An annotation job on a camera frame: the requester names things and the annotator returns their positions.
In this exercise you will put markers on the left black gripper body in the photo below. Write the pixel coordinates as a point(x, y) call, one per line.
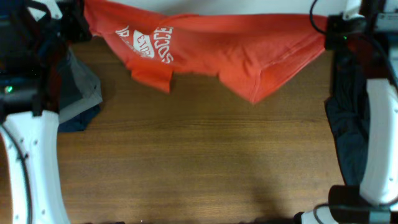
point(72, 28)

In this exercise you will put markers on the folded light grey shirt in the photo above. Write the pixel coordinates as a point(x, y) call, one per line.
point(90, 88)

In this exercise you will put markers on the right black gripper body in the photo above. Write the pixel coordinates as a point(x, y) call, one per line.
point(338, 32)

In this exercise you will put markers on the orange printed t-shirt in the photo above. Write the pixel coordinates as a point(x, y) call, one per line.
point(252, 55)

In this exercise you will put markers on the black garment on table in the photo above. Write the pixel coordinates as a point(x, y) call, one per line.
point(347, 110)

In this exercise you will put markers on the folded navy blue shirt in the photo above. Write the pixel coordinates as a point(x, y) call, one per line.
point(80, 122)

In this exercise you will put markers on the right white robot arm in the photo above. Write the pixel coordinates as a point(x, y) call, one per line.
point(369, 30)

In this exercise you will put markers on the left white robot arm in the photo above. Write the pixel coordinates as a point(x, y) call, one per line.
point(35, 37)

